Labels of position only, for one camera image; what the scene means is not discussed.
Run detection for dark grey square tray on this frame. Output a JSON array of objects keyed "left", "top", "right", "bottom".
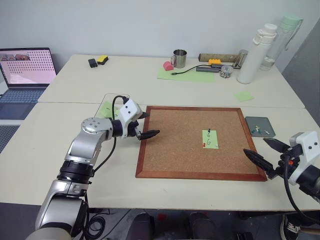
[{"left": 244, "top": 116, "right": 277, "bottom": 138}]

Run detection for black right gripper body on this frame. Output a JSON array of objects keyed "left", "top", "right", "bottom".
[{"left": 266, "top": 144, "right": 304, "bottom": 181}]

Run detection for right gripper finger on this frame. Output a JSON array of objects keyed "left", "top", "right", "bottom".
[
  {"left": 243, "top": 148, "right": 276, "bottom": 176},
  {"left": 263, "top": 137, "right": 292, "bottom": 154}
]

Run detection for open blue laptop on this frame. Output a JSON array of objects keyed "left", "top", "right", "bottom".
[{"left": 0, "top": 47, "right": 58, "bottom": 121}]

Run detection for small green sticky note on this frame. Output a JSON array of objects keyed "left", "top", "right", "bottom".
[{"left": 233, "top": 90, "right": 255, "bottom": 103}]

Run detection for dark rounded shape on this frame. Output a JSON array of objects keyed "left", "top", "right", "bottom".
[
  {"left": 187, "top": 211, "right": 214, "bottom": 240},
  {"left": 134, "top": 212, "right": 156, "bottom": 240}
]

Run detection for black usb cable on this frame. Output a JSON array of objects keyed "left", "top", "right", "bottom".
[{"left": 170, "top": 65, "right": 201, "bottom": 76}]

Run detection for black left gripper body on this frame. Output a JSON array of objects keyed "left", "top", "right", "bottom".
[{"left": 125, "top": 118, "right": 141, "bottom": 138}]

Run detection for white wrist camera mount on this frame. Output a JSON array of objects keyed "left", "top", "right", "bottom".
[
  {"left": 288, "top": 130, "right": 320, "bottom": 186},
  {"left": 117, "top": 98, "right": 144, "bottom": 139}
]

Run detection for black floor cables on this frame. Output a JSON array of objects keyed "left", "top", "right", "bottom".
[{"left": 87, "top": 211, "right": 107, "bottom": 240}]

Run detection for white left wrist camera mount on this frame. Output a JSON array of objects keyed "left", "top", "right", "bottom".
[{"left": 117, "top": 98, "right": 144, "bottom": 139}]

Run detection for clear bottle with green lid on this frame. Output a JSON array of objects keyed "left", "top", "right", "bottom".
[{"left": 259, "top": 15, "right": 305, "bottom": 71}]

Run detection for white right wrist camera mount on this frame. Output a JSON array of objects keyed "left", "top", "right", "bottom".
[{"left": 288, "top": 130, "right": 320, "bottom": 186}]

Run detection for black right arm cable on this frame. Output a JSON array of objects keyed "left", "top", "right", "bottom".
[{"left": 282, "top": 149, "right": 320, "bottom": 225}]

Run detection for dark mesh panel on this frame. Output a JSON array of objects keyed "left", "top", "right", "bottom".
[{"left": 0, "top": 124, "right": 21, "bottom": 154}]

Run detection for white water bottle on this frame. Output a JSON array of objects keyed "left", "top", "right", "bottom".
[{"left": 236, "top": 23, "right": 279, "bottom": 85}]

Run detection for grey usb hub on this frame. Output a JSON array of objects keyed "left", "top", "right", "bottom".
[{"left": 196, "top": 63, "right": 226, "bottom": 73}]

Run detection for large green paper sheet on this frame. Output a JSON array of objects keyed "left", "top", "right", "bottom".
[{"left": 156, "top": 66, "right": 216, "bottom": 84}]

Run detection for yellow and black sponge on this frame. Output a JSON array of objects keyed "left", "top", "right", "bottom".
[{"left": 96, "top": 55, "right": 110, "bottom": 66}]

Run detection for clear plastic tray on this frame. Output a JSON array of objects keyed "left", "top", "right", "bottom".
[{"left": 98, "top": 93, "right": 131, "bottom": 120}]

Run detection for wood framed cork board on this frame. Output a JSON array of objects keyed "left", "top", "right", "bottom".
[{"left": 135, "top": 105, "right": 268, "bottom": 182}]

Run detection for stainless steel mug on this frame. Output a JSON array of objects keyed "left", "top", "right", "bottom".
[{"left": 171, "top": 49, "right": 188, "bottom": 69}]

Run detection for green handwritten paper note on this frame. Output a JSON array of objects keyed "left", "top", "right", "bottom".
[{"left": 201, "top": 129, "right": 220, "bottom": 150}]

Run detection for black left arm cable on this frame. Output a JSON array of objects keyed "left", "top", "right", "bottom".
[{"left": 84, "top": 94, "right": 130, "bottom": 176}]

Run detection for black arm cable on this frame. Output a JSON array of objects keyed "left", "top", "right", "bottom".
[
  {"left": 282, "top": 149, "right": 320, "bottom": 225},
  {"left": 84, "top": 94, "right": 130, "bottom": 176}
]

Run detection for black and white sneaker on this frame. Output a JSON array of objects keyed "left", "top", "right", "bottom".
[{"left": 279, "top": 213, "right": 304, "bottom": 240}]

